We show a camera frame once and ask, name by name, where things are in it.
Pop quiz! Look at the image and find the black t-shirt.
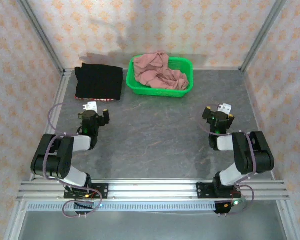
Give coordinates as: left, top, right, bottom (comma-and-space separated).
74, 62, 124, 101

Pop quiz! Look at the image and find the green plastic basket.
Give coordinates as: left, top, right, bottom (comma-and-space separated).
125, 54, 195, 98

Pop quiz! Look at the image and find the pink t-shirt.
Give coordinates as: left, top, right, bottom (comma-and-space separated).
132, 50, 190, 91

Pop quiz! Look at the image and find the aluminium base beam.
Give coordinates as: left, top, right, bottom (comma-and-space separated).
16, 179, 291, 201

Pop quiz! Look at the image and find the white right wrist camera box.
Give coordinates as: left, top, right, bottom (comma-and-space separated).
218, 102, 233, 114

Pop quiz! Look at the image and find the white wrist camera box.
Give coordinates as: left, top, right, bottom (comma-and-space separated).
82, 101, 99, 113
218, 102, 233, 114

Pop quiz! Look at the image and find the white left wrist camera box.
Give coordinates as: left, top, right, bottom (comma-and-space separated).
82, 101, 99, 113

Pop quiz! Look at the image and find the aluminium table side rail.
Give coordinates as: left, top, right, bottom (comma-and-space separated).
29, 69, 73, 182

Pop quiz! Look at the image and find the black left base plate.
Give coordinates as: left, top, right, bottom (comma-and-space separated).
63, 183, 110, 200

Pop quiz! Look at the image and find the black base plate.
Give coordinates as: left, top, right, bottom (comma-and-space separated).
63, 183, 110, 200
196, 181, 242, 200

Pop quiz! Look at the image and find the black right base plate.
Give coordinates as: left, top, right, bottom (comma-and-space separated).
196, 181, 242, 200

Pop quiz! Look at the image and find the aluminium frame post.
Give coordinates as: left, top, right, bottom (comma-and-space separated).
16, 0, 66, 76
239, 0, 288, 73

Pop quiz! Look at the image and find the slotted grey cable duct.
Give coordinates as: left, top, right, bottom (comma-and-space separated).
26, 201, 217, 213

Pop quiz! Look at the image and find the aluminium frame leg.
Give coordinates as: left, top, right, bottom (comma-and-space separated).
276, 199, 300, 240
3, 199, 28, 240

